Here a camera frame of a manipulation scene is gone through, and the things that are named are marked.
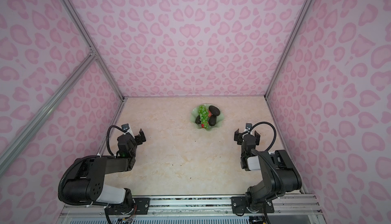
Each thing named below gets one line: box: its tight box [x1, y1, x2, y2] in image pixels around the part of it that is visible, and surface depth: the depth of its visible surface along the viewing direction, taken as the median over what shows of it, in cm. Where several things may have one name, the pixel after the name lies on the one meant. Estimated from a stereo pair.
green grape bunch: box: [198, 104, 209, 129], surface depth 100 cm
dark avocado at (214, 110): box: [208, 104, 221, 117], surface depth 105 cm
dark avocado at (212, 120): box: [208, 115, 217, 127], surface depth 104 cm
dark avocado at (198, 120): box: [195, 115, 202, 125], surface depth 103 cm
